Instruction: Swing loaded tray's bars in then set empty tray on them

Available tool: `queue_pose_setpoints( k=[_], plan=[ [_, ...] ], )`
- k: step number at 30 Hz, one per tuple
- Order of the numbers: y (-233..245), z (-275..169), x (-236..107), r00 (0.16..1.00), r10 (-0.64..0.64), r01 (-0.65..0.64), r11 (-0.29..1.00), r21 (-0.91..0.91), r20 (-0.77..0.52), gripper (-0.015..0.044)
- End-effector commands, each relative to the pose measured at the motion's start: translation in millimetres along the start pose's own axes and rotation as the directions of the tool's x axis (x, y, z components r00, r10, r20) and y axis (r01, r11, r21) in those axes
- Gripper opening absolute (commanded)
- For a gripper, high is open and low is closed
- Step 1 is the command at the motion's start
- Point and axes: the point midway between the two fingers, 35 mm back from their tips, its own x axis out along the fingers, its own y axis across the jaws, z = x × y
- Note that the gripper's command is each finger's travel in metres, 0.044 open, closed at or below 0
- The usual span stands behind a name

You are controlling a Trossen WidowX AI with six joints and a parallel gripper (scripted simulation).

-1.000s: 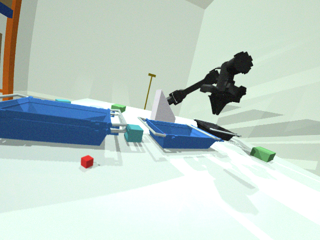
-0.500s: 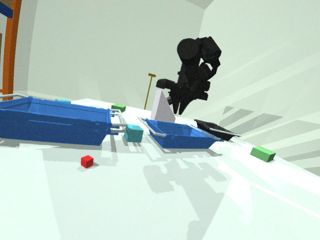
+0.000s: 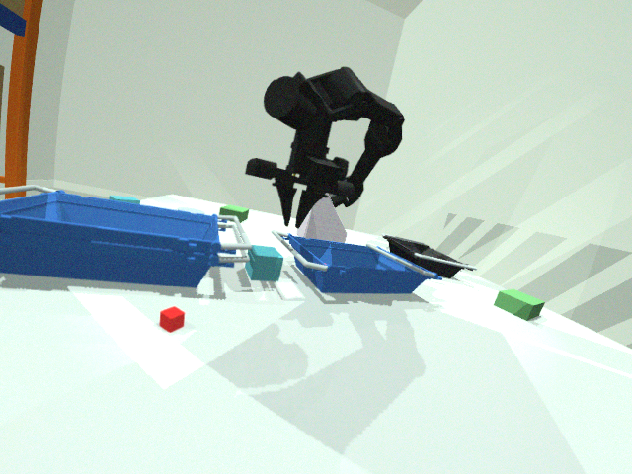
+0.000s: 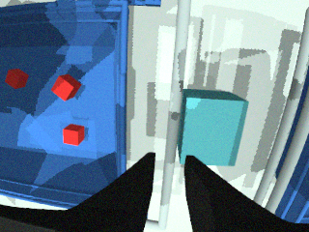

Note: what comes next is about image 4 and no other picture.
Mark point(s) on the small teal block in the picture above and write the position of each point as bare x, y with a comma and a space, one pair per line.
211, 126

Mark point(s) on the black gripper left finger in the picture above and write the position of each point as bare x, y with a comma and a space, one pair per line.
121, 207

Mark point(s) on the small red block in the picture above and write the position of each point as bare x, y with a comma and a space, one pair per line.
74, 134
16, 78
65, 87

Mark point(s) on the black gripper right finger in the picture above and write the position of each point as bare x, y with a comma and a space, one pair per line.
215, 206

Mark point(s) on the blue plastic tray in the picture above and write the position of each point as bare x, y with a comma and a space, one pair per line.
87, 39

